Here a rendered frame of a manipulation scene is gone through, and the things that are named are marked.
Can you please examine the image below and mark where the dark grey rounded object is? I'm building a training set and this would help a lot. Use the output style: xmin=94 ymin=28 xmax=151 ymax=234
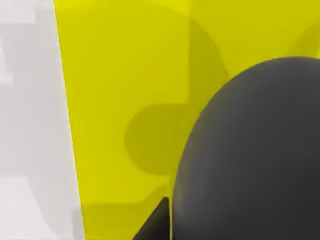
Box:
xmin=169 ymin=56 xmax=320 ymax=240

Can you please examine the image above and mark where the flat yellow square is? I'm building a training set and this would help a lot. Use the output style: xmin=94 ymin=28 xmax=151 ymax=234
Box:
xmin=53 ymin=0 xmax=320 ymax=240

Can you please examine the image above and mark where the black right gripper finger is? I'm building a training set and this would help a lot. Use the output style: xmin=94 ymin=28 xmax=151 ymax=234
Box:
xmin=131 ymin=196 xmax=171 ymax=240

